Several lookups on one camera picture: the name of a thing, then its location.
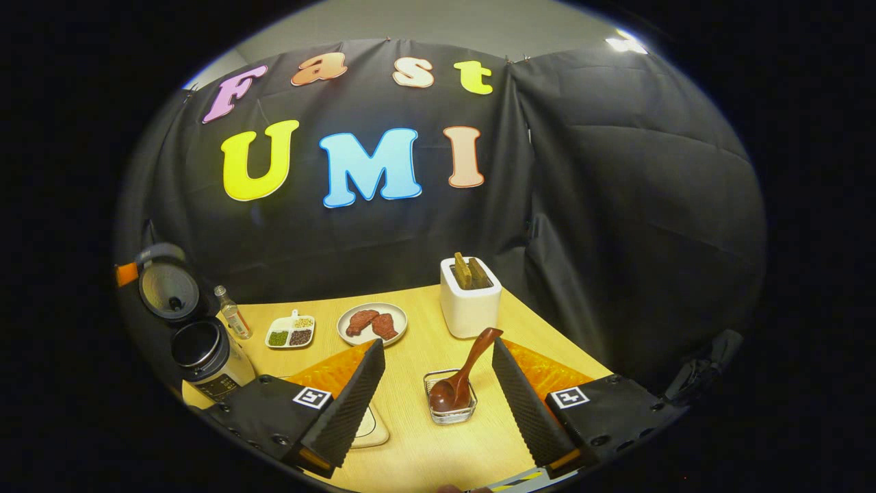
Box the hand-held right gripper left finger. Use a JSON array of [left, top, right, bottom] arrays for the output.
[[205, 338, 386, 479]]

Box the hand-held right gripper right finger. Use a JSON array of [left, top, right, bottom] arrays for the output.
[[491, 337, 685, 473]]

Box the brown wooden spoon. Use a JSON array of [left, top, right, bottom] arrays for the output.
[[428, 327, 504, 414]]

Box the metal wire chopstick holder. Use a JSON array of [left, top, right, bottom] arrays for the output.
[[424, 369, 478, 425]]

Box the black silver rice cooker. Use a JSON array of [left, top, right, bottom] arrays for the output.
[[133, 243, 257, 403]]

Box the white divided bean dish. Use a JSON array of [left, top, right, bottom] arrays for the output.
[[265, 309, 316, 349]]

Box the white round plate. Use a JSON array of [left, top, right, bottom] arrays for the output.
[[337, 303, 409, 347]]

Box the white toaster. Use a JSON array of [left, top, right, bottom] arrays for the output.
[[440, 255, 503, 339]]

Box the small clear glass bottle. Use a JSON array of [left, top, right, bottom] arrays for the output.
[[214, 286, 253, 340]]

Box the black backdrop cloth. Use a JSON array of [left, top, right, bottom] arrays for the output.
[[113, 38, 767, 405]]

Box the ceiling light panel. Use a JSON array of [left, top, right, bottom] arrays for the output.
[[606, 31, 647, 54]]

